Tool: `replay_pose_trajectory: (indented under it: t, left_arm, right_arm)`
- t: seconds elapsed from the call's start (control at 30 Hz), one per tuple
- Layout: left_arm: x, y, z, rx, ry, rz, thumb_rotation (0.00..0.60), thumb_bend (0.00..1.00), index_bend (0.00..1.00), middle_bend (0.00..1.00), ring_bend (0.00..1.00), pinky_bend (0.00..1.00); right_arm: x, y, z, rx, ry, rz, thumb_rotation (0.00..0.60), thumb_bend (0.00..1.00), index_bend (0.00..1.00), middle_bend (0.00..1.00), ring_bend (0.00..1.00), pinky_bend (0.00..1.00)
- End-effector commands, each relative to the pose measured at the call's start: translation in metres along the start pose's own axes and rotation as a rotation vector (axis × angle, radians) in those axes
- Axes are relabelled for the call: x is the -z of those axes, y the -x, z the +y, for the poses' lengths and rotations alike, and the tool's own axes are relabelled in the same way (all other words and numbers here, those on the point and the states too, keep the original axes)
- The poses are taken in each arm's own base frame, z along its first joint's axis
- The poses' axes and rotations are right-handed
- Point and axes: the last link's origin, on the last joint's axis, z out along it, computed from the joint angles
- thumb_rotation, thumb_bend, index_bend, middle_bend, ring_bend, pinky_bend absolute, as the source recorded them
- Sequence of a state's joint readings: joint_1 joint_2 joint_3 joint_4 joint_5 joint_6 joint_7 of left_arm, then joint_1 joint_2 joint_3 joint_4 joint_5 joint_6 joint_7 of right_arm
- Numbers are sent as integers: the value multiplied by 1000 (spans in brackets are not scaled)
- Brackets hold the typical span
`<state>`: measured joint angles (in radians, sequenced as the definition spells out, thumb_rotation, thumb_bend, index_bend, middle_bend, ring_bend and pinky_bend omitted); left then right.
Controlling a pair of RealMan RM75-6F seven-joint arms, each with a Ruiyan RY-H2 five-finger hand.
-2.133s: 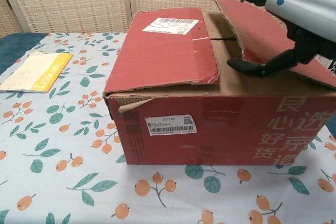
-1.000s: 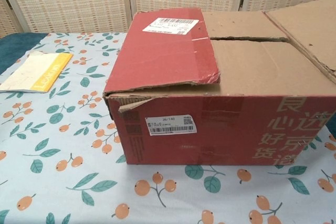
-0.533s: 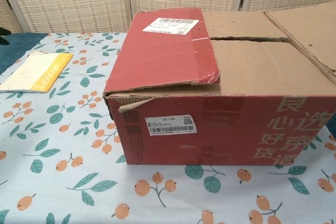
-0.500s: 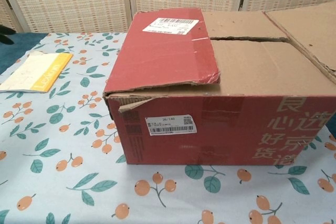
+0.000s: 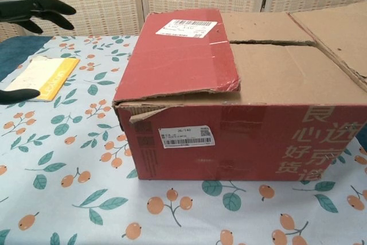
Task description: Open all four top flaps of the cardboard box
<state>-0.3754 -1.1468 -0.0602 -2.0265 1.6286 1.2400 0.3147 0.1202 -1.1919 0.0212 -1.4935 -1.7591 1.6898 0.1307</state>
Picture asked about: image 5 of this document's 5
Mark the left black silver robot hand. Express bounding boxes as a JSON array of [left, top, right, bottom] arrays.
[[0, 0, 77, 105]]

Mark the red cardboard shipping box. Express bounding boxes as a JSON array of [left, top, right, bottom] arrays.
[[112, 2, 367, 182]]

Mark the yellow and white booklet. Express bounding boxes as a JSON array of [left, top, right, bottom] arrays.
[[4, 56, 81, 103]]

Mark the floral fruit print tablecloth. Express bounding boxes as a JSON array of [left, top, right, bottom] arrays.
[[0, 34, 367, 245]]

